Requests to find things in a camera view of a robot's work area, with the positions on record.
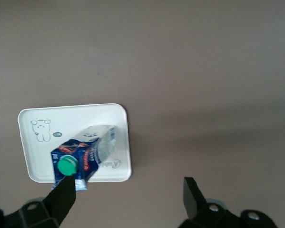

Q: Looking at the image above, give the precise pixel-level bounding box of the cream rabbit print tray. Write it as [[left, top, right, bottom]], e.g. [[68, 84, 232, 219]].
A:
[[17, 102, 133, 184]]

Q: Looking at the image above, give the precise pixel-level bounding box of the blue white milk carton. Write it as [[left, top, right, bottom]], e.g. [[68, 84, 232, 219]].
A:
[[49, 124, 116, 192]]

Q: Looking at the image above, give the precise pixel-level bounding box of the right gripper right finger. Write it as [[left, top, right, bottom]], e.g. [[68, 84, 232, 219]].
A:
[[183, 176, 208, 219]]

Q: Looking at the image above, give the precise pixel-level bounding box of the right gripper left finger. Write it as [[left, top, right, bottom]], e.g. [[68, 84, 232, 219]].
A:
[[42, 175, 77, 227]]

